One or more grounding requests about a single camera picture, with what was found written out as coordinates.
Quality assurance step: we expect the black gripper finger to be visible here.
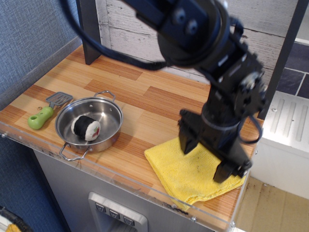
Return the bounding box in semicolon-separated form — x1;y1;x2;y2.
179;126;198;155
213;160;251;183

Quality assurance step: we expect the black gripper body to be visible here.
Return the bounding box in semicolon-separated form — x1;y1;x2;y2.
179;109;252;166

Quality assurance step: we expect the yellow towel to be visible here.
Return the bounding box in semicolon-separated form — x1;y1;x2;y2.
144;138;245;211

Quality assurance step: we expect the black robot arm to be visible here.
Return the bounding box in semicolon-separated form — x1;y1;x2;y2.
127;0;266;183

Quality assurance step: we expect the yellow black object corner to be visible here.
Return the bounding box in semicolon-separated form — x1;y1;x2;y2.
0;206;33;232

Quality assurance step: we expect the white ribbed box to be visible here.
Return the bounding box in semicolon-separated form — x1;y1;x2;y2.
250;91;309;199

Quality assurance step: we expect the stainless steel pan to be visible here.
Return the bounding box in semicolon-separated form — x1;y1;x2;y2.
55;90;124;161

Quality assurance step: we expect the plush sushi roll toy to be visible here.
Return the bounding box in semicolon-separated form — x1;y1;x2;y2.
71;116;101;141

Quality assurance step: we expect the silver dispenser button panel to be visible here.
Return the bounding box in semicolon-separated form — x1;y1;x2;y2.
88;192;148;232

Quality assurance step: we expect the grey toy fridge cabinet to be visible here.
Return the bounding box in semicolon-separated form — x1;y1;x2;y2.
35;151;231;232

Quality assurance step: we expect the clear acrylic edge guard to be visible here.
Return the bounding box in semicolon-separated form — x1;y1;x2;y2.
0;123;244;232

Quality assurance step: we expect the dark right frame post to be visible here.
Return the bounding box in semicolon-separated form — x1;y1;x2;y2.
258;0;309;120

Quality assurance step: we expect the dark frame post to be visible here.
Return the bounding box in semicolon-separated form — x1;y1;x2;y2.
76;0;101;65
258;0;309;120

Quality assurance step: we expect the green handled grey spatula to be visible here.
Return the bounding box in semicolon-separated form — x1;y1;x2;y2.
28;92;73;130

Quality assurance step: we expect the dark left frame post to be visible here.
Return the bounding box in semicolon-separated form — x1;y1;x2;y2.
76;0;101;65

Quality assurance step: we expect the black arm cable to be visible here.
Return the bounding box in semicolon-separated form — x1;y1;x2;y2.
59;0;167;71

